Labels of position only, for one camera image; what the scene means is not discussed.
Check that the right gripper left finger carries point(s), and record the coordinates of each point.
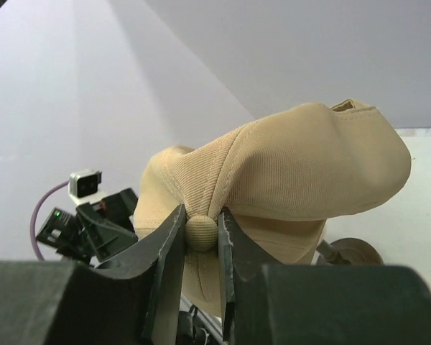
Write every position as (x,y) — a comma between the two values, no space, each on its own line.
(147,281)

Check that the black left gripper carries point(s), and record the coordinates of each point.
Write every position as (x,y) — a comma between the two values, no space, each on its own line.
(107,223)

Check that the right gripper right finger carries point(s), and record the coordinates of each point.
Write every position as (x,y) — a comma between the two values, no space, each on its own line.
(240,260)

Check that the beige baseball cap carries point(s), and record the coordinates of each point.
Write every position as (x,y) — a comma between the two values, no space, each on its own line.
(282,177)

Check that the beige mannequin head stand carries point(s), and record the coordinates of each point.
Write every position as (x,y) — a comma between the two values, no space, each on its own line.
(348,251)

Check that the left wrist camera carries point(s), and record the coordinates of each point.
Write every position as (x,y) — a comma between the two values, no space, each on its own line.
(84,183)

